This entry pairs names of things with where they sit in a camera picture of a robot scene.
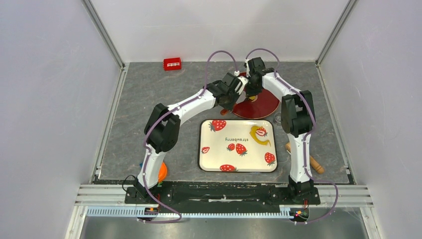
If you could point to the wooden dough roller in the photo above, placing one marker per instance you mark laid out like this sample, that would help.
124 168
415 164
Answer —
313 163

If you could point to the metal ring cutter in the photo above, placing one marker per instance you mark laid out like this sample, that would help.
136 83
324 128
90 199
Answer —
277 119

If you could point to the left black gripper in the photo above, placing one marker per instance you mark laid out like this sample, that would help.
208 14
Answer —
236 93

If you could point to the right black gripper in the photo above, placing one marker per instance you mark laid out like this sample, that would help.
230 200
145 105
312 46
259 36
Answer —
251 93

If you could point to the white strawberry tray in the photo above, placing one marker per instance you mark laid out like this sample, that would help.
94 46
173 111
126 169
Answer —
226 146

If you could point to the aluminium frame rail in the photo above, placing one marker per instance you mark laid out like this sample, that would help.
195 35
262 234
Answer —
108 200

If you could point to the orange handled metal scraper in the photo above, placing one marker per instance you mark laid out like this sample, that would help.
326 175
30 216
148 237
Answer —
224 112

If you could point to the red round plate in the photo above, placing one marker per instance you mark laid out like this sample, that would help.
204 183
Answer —
265 104

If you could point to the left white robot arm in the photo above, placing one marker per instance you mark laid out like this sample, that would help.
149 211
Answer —
163 126

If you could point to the yellow dough scrap strip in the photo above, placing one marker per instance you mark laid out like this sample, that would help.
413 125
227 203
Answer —
259 134

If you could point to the red toy brick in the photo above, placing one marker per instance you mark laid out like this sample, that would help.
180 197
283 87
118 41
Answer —
172 64

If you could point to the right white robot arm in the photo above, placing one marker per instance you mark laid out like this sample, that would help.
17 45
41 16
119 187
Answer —
297 113

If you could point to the orange horseshoe magnet toy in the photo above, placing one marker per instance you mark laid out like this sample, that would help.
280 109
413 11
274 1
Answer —
162 174

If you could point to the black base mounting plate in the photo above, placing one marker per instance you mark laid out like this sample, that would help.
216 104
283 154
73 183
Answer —
220 197

